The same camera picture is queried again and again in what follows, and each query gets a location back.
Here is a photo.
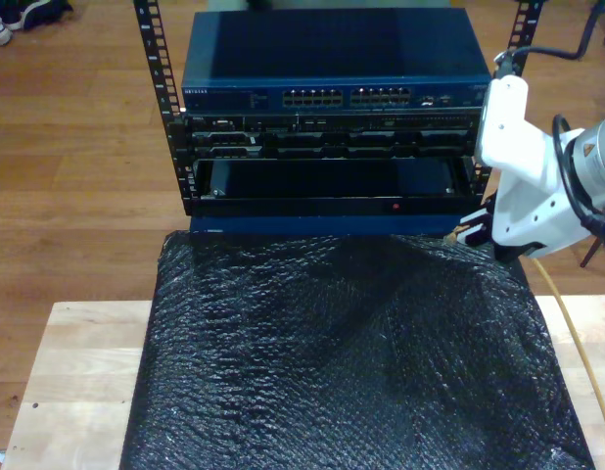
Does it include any black perforated rack post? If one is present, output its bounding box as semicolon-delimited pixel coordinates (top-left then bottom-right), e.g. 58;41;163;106
132;0;196;216
471;0;547;200

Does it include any black rack drawer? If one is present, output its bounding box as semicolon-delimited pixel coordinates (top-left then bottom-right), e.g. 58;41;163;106
187;157;483;218

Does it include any dark sneaker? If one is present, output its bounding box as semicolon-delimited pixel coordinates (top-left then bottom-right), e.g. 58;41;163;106
1;0;73;31

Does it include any blue flat rack unit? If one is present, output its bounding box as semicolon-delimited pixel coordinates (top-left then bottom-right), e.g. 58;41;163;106
189;213;473;237

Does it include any black rack server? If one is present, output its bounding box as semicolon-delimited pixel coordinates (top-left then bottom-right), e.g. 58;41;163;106
167;112;485;161

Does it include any black bubble wrap mat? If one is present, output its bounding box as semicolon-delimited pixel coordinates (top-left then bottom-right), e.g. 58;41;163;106
118;228;596;470

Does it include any yellow network cable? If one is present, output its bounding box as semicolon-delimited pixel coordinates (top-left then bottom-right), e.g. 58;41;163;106
442;230;605;456

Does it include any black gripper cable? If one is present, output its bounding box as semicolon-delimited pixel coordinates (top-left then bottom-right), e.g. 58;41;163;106
550;113;605;239

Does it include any blue network switch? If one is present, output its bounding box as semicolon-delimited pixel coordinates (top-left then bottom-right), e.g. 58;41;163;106
180;8;494;115

